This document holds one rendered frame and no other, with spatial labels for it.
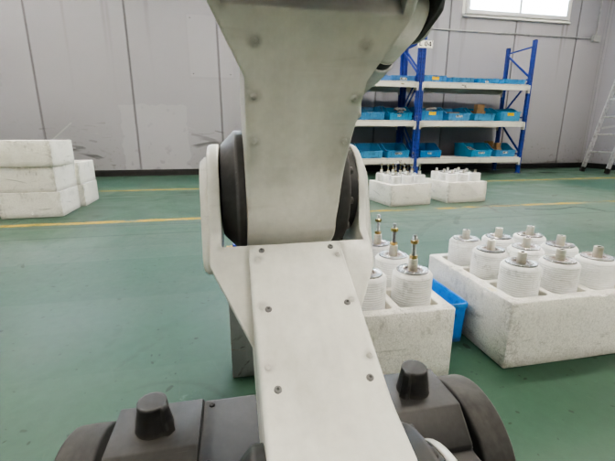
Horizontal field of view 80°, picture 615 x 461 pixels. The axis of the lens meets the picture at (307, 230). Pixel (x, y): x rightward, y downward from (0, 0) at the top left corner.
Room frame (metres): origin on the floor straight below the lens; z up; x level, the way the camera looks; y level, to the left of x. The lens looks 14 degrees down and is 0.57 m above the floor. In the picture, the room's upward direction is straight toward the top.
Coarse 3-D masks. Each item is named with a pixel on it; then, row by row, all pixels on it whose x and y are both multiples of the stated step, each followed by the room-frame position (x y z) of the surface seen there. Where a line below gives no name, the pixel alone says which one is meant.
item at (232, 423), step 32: (416, 384) 0.44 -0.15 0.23; (128, 416) 0.41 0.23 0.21; (160, 416) 0.38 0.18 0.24; (192, 416) 0.41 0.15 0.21; (224, 416) 0.43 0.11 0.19; (256, 416) 0.43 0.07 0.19; (416, 416) 0.41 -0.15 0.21; (448, 416) 0.42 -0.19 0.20; (128, 448) 0.36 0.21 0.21; (160, 448) 0.36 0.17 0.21; (192, 448) 0.36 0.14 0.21; (224, 448) 0.38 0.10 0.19; (448, 448) 0.39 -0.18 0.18
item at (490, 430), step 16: (448, 384) 0.49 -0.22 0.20; (464, 384) 0.49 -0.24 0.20; (464, 400) 0.46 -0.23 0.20; (480, 400) 0.46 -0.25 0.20; (464, 416) 0.44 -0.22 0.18; (480, 416) 0.43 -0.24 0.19; (496, 416) 0.44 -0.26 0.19; (480, 432) 0.42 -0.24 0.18; (496, 432) 0.42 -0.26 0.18; (480, 448) 0.40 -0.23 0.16; (496, 448) 0.40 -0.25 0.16; (512, 448) 0.41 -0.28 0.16
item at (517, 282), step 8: (504, 264) 0.90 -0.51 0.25; (504, 272) 0.89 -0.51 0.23; (512, 272) 0.87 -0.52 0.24; (520, 272) 0.86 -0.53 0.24; (528, 272) 0.85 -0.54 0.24; (536, 272) 0.86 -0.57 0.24; (504, 280) 0.89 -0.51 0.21; (512, 280) 0.87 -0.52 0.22; (520, 280) 0.86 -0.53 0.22; (528, 280) 0.86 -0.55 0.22; (536, 280) 0.86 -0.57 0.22; (504, 288) 0.88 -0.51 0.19; (512, 288) 0.87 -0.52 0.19; (520, 288) 0.86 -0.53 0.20; (528, 288) 0.85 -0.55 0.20; (536, 288) 0.86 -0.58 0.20; (512, 296) 0.86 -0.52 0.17; (520, 296) 0.86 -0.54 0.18; (528, 296) 0.85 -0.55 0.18
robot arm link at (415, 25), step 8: (424, 0) 0.60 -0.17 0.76; (416, 8) 0.60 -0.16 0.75; (424, 8) 0.60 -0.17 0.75; (416, 16) 0.60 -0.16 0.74; (424, 16) 0.61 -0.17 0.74; (408, 24) 0.60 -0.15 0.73; (416, 24) 0.60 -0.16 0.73; (424, 24) 0.61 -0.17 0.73; (408, 32) 0.60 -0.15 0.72; (416, 32) 0.61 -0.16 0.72; (400, 40) 0.60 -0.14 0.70; (408, 40) 0.61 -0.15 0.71; (392, 48) 0.60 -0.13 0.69; (400, 48) 0.61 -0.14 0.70; (392, 56) 0.61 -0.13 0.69; (384, 64) 0.62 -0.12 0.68; (392, 64) 0.65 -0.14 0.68; (376, 72) 0.63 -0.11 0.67; (384, 72) 0.64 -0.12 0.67; (368, 80) 0.65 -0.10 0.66; (376, 80) 0.66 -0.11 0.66; (368, 88) 0.67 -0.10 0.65
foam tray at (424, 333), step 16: (432, 304) 0.84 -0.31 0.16; (448, 304) 0.81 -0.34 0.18; (368, 320) 0.75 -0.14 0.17; (384, 320) 0.76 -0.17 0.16; (400, 320) 0.76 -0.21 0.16; (416, 320) 0.77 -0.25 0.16; (432, 320) 0.78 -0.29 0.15; (448, 320) 0.78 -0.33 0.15; (384, 336) 0.76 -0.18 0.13; (400, 336) 0.76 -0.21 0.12; (416, 336) 0.77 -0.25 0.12; (432, 336) 0.78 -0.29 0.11; (448, 336) 0.79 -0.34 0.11; (384, 352) 0.76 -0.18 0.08; (400, 352) 0.76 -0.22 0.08; (416, 352) 0.77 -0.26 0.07; (432, 352) 0.78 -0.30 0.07; (448, 352) 0.79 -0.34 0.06; (384, 368) 0.76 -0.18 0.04; (400, 368) 0.76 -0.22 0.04; (432, 368) 0.78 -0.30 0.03; (448, 368) 0.79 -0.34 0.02
